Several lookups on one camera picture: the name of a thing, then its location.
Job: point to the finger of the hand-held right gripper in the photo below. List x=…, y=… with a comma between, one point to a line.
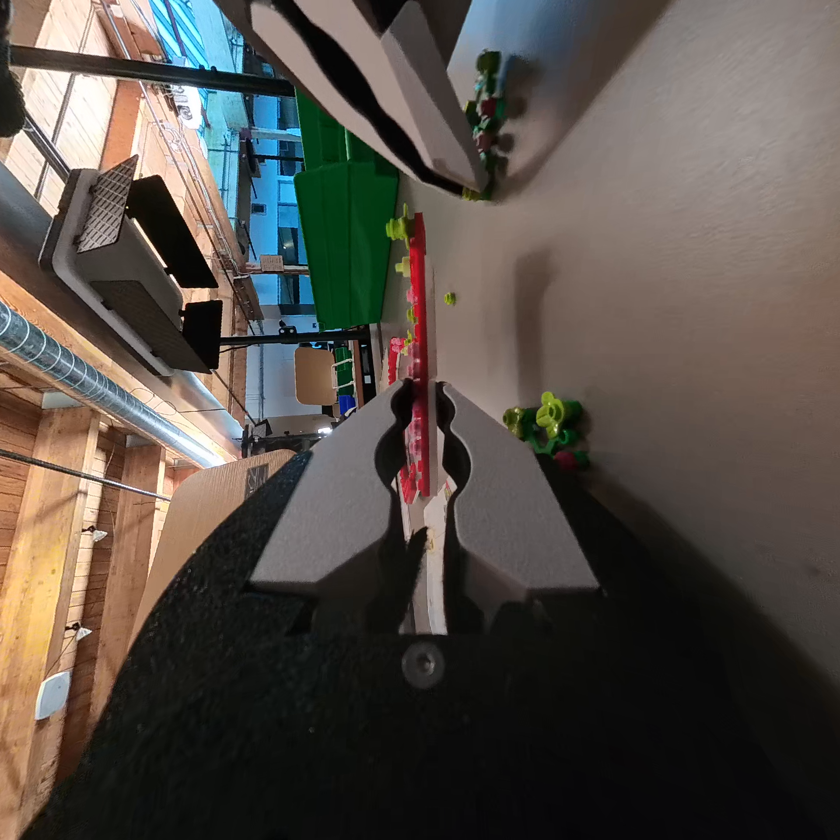
x=315, y=72
x=426, y=98

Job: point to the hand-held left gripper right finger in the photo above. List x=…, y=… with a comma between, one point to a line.
x=518, y=525

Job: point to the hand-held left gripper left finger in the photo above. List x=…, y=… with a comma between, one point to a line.
x=328, y=512

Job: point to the lego flower cluster white base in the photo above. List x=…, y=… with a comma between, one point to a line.
x=489, y=111

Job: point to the red and white lego plate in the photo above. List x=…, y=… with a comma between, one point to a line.
x=420, y=315

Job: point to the green lego flower sprig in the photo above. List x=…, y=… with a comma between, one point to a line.
x=551, y=420

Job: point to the green plastic bin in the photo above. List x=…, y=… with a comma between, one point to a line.
x=348, y=249
x=321, y=131

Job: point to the small wooden chair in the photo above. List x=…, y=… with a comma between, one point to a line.
x=315, y=377

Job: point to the black ceiling beam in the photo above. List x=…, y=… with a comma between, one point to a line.
x=151, y=71

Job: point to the black metal pole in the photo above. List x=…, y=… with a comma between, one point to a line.
x=295, y=338

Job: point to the black ceiling heater unit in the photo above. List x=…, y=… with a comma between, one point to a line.
x=131, y=262

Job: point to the silver ventilation duct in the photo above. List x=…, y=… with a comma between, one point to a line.
x=85, y=374

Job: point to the white wall device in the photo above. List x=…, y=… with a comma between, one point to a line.
x=52, y=695

